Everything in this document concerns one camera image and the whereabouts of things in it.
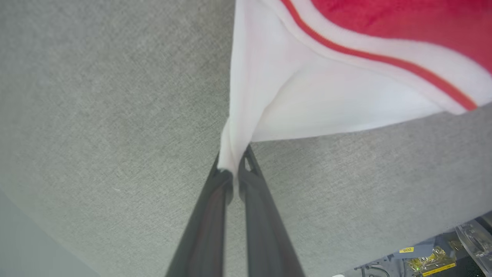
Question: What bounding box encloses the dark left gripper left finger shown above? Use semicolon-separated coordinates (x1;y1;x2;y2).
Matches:
165;152;234;277

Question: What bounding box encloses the red and white shirt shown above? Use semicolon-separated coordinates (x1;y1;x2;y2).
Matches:
217;0;492;174

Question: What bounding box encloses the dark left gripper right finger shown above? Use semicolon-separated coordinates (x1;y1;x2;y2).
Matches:
238;144;306;277

